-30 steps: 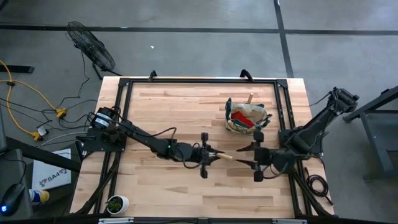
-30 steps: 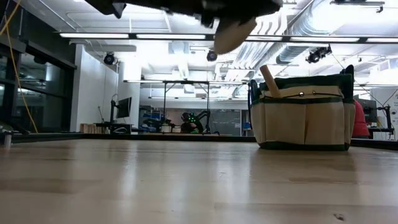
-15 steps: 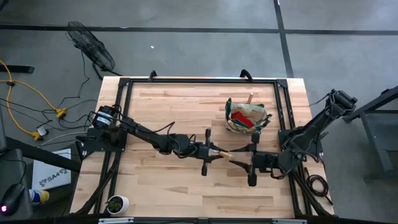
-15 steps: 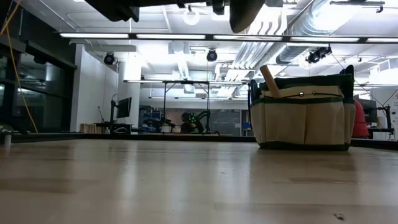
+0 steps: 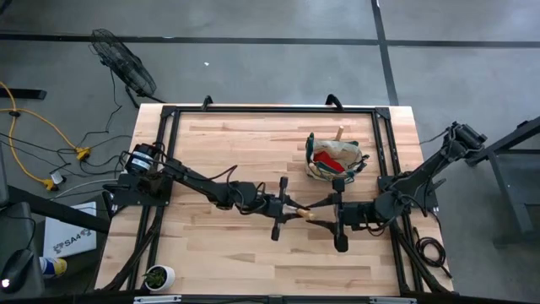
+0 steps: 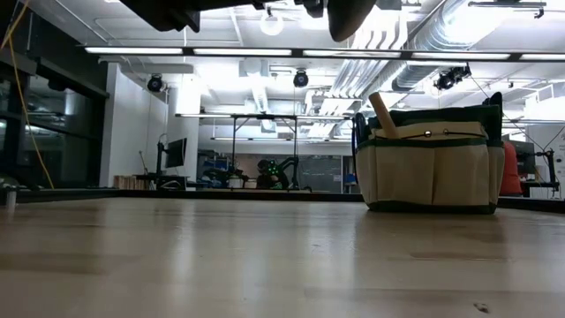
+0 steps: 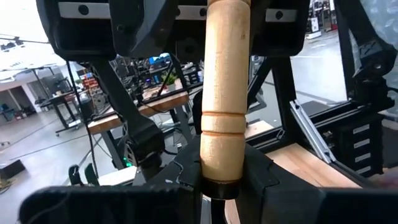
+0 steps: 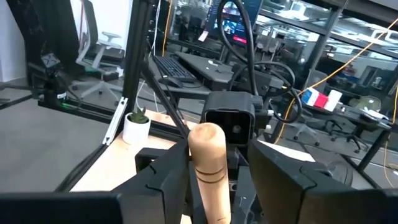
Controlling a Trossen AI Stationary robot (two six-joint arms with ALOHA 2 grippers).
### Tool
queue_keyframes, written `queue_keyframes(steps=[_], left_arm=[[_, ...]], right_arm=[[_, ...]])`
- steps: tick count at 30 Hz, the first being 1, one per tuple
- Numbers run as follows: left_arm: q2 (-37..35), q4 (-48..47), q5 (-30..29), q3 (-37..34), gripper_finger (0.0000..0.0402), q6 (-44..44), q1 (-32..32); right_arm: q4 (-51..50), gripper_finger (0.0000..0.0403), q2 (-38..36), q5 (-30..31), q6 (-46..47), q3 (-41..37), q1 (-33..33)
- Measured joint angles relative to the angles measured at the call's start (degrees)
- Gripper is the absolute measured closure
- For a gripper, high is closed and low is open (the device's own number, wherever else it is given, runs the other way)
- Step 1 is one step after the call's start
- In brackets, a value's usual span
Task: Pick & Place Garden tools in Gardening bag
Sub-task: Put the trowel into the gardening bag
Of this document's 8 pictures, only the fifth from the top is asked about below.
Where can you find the blue yellow white object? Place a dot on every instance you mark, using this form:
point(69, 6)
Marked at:
point(59, 266)

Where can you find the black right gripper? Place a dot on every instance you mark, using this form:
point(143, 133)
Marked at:
point(356, 215)

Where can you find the dark grey desk top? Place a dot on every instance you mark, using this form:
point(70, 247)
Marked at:
point(21, 228)

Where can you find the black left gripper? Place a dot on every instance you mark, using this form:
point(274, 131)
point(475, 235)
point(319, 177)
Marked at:
point(276, 209)

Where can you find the red black gardening glove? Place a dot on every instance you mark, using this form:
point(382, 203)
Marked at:
point(328, 160)

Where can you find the white printed cardboard box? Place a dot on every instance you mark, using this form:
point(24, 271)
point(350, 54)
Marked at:
point(69, 232)

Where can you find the black aluminium table frame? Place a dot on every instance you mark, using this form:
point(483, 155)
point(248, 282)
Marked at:
point(274, 109)

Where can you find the black computer mouse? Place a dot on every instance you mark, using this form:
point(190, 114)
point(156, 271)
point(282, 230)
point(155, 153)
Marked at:
point(17, 270)

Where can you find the black floor fan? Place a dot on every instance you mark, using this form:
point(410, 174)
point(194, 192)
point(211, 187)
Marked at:
point(126, 67)

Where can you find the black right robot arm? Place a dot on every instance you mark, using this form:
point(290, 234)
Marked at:
point(422, 175)

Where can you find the beige green gardening bag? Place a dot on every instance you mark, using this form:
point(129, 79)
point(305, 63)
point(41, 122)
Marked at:
point(335, 148)

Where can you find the black metal stand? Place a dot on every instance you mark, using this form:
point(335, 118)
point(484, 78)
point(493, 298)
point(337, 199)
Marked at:
point(512, 198)

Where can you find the black floor stand foot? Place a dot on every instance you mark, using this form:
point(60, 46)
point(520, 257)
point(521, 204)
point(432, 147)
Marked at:
point(25, 93)

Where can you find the small plant white pot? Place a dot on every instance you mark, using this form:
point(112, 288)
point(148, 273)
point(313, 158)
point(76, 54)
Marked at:
point(165, 276)

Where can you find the black desk beam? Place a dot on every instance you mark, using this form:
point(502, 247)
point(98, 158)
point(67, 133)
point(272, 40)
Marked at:
point(63, 211)

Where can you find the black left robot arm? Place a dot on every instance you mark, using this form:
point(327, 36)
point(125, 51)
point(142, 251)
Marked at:
point(198, 183)

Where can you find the silver aluminium bracket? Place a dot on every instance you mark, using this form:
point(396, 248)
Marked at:
point(156, 300)
point(392, 301)

